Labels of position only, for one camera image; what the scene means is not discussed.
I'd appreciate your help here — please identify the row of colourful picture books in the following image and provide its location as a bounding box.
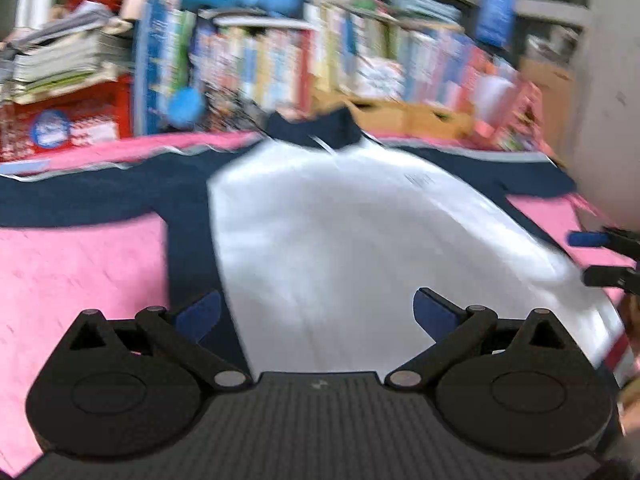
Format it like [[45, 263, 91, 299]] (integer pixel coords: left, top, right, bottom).
[[132, 0, 321, 136]]

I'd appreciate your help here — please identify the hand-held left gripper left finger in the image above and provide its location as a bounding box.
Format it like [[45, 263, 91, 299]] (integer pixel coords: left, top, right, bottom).
[[69, 290, 252, 394]]

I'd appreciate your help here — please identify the blue package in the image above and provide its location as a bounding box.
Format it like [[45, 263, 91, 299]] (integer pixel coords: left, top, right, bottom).
[[475, 0, 518, 51]]

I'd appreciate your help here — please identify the cardboard box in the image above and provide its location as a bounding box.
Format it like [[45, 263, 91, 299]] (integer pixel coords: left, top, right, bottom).
[[520, 57, 576, 148]]

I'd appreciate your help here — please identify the white shelf board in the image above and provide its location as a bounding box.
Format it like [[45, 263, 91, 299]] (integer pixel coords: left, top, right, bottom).
[[212, 14, 311, 31]]

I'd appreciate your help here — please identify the row of pastel textbooks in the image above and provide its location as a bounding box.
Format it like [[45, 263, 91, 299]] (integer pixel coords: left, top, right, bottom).
[[305, 2, 521, 111]]

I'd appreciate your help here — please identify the wooden drawer organizer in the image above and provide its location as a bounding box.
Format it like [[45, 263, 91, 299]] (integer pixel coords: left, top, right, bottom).
[[312, 97, 476, 142]]

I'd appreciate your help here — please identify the navy and white jacket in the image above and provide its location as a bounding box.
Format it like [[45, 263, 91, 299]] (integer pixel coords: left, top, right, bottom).
[[0, 107, 636, 388]]

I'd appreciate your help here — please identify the red crate with blue sticker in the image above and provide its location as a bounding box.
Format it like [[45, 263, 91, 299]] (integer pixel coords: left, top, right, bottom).
[[0, 75, 133, 163]]

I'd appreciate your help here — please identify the stack of magazines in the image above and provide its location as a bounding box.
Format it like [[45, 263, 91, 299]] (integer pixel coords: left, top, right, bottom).
[[0, 0, 133, 106]]

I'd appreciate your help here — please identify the white box with pencil print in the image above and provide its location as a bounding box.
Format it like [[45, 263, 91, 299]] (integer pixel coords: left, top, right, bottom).
[[357, 57, 406, 101]]

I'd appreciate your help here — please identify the pink rack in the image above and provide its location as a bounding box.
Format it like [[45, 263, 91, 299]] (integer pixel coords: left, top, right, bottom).
[[475, 77, 551, 153]]

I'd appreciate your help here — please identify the blue plush ball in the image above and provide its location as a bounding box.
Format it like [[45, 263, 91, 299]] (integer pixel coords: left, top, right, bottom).
[[166, 86, 205, 128]]

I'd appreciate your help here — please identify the stack of teal booklets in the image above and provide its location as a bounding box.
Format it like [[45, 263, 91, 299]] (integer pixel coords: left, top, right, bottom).
[[387, 0, 463, 26]]

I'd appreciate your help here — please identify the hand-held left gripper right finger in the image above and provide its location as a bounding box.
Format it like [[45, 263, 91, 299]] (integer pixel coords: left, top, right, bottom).
[[384, 287, 577, 392]]

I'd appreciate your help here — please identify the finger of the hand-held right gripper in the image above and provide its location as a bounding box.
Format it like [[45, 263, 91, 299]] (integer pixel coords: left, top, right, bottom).
[[582, 265, 640, 296], [567, 226, 640, 262]]

